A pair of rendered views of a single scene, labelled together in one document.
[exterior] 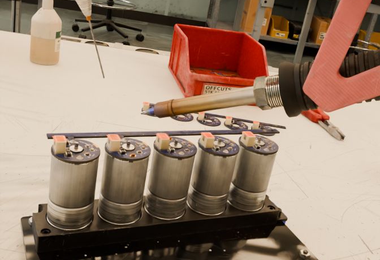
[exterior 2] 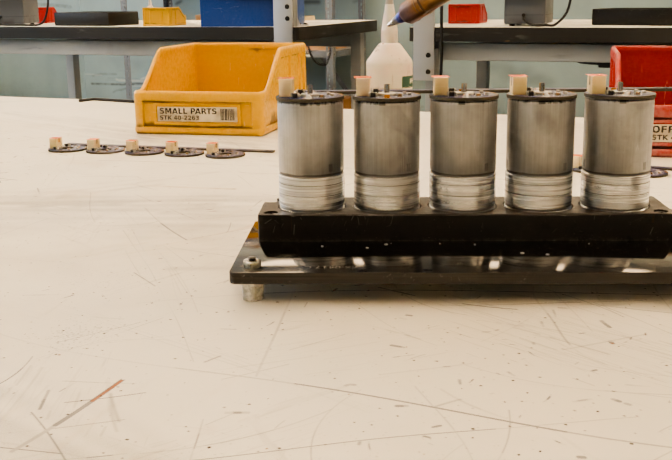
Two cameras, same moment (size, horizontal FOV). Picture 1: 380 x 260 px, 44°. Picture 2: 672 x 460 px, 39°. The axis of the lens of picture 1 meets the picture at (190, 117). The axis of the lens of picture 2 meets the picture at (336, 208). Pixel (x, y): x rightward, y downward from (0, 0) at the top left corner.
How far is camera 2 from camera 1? 0.17 m
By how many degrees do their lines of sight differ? 30
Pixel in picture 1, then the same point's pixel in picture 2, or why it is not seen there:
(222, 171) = (542, 129)
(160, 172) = (437, 131)
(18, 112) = not seen: hidden behind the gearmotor
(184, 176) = (474, 133)
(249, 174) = (600, 142)
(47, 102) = not seen: hidden behind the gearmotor
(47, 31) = (388, 77)
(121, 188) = (374, 149)
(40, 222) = (268, 207)
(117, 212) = (372, 192)
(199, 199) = (514, 185)
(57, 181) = (282, 136)
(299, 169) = not seen: outside the picture
